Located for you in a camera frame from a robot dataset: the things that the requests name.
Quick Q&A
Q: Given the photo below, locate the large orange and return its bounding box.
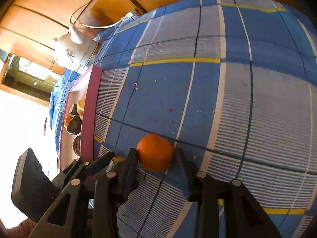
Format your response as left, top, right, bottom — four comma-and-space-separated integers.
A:
136, 134, 174, 173

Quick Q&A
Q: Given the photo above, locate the white ceramic electric kettle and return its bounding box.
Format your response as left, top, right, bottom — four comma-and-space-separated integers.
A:
52, 25, 98, 73

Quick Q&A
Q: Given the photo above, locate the dark round fruit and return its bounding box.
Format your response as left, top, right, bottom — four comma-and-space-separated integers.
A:
73, 135, 81, 157

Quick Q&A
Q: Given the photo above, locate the dark oblong fruit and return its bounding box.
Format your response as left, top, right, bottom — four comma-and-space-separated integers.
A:
66, 115, 82, 135

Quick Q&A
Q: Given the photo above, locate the white kettle power cord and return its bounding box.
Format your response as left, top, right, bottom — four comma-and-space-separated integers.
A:
68, 0, 139, 34

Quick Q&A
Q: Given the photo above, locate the orange with stem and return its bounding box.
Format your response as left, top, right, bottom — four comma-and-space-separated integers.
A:
63, 115, 73, 128

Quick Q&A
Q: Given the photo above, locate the wooden framed doorway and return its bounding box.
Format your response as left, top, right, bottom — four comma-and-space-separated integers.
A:
1, 51, 63, 106

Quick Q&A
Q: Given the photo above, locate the blue plaid tablecloth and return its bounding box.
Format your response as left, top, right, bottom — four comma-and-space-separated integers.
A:
49, 0, 317, 238

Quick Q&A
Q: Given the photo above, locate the person's left hand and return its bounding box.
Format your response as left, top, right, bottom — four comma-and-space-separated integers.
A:
7, 218, 36, 238

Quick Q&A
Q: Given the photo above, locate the yellow apple-like fruit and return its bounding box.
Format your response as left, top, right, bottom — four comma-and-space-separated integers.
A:
76, 99, 85, 116

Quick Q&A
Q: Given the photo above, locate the dark cut log piece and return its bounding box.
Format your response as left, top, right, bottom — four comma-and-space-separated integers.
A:
106, 156, 125, 173

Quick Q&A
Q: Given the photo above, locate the pale-topped cut log piece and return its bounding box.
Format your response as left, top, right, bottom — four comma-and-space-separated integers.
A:
69, 103, 78, 115

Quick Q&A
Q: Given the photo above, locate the pink-rimmed white tray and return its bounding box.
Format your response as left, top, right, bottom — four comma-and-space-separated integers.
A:
59, 66, 102, 170

